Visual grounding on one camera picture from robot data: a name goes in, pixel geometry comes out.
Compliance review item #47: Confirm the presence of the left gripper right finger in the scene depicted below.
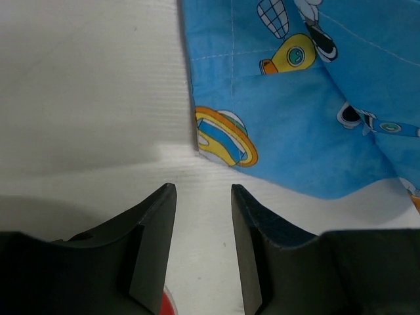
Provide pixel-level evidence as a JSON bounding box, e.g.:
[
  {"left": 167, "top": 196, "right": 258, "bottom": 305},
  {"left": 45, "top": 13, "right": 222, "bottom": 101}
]
[{"left": 231, "top": 184, "right": 419, "bottom": 314}]

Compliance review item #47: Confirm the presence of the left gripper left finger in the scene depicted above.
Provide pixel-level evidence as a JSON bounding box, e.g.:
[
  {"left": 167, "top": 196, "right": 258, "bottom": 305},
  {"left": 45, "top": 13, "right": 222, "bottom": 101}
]
[{"left": 1, "top": 183, "right": 177, "bottom": 314}]

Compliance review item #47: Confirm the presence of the red teal floral plate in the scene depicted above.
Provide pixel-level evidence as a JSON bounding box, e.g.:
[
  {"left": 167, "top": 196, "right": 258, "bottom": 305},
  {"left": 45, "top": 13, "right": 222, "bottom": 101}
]
[{"left": 159, "top": 285, "right": 178, "bottom": 315}]

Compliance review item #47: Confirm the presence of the blue space print cloth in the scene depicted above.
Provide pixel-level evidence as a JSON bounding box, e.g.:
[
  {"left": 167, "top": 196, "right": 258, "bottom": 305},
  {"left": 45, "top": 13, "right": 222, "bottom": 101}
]
[{"left": 181, "top": 1, "right": 419, "bottom": 205}]

